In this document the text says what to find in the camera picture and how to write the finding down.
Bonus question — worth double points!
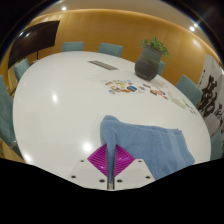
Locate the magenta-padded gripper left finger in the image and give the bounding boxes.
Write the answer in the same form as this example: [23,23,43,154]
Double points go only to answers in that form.
[67,143,110,190]

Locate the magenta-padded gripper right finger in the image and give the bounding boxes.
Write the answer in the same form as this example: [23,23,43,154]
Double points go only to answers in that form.
[113,144,156,190]

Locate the blue terry towel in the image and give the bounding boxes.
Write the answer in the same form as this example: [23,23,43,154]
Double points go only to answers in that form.
[99,114,196,183]

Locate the colourful sticker sheet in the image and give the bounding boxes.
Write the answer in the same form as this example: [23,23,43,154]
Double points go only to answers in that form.
[101,79,139,95]

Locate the small colourful stickers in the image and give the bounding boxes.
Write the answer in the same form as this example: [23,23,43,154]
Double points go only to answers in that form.
[142,83,170,100]

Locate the white tissue pack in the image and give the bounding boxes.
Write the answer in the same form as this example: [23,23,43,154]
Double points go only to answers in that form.
[167,91,188,110]

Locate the potted plant in grey pot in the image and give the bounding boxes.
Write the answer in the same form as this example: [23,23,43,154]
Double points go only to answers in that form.
[134,36,170,82]

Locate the white calligraphy folding screen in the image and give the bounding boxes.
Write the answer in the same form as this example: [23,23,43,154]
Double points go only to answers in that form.
[195,54,224,139]

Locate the teal chairs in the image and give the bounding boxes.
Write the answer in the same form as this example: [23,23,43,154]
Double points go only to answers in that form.
[0,41,224,161]

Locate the black television screen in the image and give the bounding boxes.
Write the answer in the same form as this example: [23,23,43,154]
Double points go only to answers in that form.
[7,20,61,69]

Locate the recessed ceiling lights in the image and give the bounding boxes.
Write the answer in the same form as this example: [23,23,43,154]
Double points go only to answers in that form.
[60,5,197,33]

